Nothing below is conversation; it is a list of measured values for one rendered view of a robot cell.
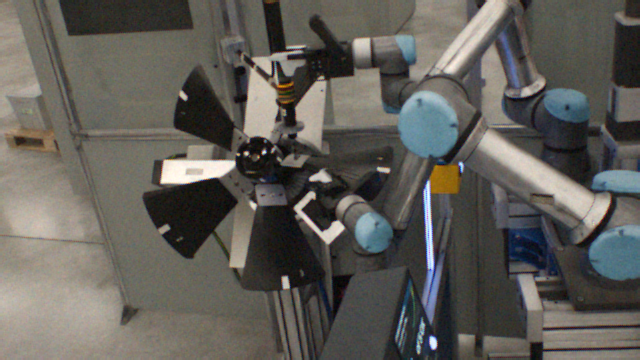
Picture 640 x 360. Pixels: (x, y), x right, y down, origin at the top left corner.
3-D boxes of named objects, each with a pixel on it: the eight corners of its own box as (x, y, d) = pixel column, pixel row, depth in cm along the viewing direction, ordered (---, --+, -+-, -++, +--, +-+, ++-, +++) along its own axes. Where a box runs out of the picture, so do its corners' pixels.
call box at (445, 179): (431, 174, 207) (429, 144, 203) (463, 174, 205) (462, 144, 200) (425, 197, 194) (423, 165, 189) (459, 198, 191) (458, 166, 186)
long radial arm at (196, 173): (263, 169, 202) (249, 159, 191) (260, 193, 200) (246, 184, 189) (180, 169, 210) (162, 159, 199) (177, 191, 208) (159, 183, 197)
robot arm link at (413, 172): (435, 51, 137) (367, 226, 163) (424, 66, 128) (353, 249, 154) (487, 72, 135) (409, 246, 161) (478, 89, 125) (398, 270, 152)
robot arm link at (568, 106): (565, 152, 171) (567, 105, 165) (529, 138, 182) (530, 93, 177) (598, 141, 175) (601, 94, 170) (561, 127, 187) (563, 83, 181)
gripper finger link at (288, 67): (270, 80, 161) (307, 75, 161) (266, 57, 158) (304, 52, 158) (270, 76, 163) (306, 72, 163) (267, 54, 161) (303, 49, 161)
